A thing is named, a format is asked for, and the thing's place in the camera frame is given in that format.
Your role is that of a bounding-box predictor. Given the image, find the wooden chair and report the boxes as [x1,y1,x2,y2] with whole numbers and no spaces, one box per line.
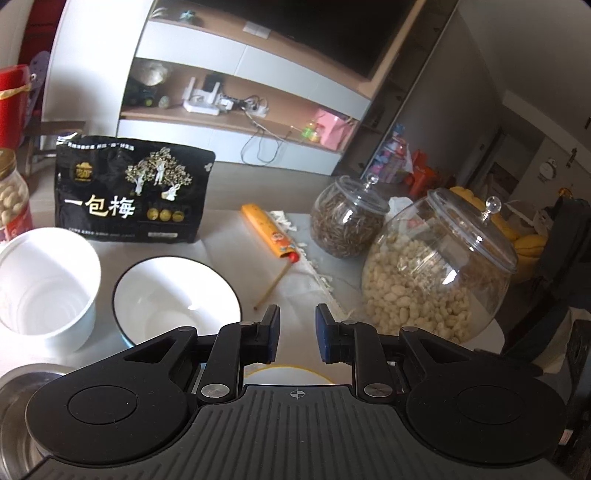
[23,121,86,176]

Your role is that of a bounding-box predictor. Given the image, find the white and wood shelf unit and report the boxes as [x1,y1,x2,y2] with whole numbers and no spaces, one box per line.
[41,0,462,176]

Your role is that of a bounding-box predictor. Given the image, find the bunch of bananas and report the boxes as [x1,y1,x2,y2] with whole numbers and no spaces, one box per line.
[450,186,550,282]

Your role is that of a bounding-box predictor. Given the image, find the white plate with yellow rim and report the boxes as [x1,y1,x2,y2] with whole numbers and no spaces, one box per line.
[244,364,335,387]

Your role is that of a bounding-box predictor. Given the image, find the dark bag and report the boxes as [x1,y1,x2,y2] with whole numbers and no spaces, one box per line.
[505,196,591,370]

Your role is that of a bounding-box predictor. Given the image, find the white bowl with dark rim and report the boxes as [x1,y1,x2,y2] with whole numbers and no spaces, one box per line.
[112,257,243,348]

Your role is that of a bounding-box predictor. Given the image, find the orange packet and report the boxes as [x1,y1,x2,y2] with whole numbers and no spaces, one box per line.
[241,203,301,262]

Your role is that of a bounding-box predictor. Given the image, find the white router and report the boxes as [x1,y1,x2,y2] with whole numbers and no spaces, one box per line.
[183,76,222,116]

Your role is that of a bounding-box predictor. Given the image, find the pink box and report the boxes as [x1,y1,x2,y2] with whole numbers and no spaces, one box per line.
[315,107,358,151]

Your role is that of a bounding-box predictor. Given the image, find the large glass jar of peanuts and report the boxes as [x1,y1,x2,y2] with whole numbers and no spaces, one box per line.
[361,187,519,343]

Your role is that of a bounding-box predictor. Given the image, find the red bag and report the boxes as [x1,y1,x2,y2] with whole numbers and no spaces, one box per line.
[406,150,439,197]

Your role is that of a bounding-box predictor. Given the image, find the red tin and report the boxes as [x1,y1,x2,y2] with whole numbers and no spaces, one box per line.
[0,65,34,151]

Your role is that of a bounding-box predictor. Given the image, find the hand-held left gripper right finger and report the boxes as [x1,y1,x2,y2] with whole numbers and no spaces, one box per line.
[315,303,476,407]

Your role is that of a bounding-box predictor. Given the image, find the white plastic cup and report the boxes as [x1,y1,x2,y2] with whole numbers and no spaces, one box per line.
[0,227,102,354]

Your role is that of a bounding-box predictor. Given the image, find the glass jar of sunflower seeds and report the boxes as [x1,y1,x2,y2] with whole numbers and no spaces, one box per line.
[310,174,391,260]

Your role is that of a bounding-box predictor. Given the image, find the black snack bag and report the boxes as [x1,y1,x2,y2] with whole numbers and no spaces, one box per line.
[55,135,216,244]

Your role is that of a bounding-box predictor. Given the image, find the red label peanut jar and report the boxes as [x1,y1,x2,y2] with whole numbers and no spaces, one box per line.
[0,148,37,244]

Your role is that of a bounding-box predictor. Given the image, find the black television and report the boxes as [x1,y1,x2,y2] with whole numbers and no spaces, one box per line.
[203,0,437,81]

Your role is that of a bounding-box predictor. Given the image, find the dark green toy car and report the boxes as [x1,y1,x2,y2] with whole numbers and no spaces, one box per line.
[124,76,158,108]

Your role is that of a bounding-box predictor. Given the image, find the wooden stick with red ball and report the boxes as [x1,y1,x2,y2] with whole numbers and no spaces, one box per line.
[253,251,298,311]

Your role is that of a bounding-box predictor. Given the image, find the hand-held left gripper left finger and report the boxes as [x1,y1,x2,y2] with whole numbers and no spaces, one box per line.
[124,305,281,407]

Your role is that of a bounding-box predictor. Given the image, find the crumpled white plastic bag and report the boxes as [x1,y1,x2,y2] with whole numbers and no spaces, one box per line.
[139,62,174,86]

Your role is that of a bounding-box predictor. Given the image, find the stainless steel bowl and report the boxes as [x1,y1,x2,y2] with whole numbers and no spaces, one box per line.
[0,363,77,480]

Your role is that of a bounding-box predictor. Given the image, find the colourful plastic bottle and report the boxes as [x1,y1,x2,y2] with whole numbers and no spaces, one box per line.
[376,124,411,183]

